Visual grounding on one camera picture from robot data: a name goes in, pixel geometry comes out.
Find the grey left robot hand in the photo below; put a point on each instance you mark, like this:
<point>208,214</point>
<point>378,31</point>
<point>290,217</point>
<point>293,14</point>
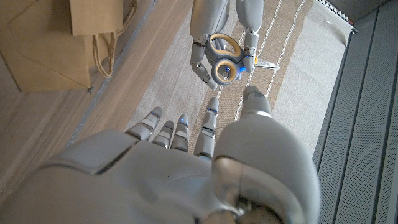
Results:
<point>208,18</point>

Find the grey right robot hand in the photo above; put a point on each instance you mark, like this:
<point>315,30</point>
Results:
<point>140,186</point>

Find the beige striped curtain backdrop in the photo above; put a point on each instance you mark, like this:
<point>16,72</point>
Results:
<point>304,77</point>

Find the black triangle-patterned trim strip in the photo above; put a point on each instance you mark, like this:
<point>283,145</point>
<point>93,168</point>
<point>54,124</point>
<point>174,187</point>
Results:
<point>337,14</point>

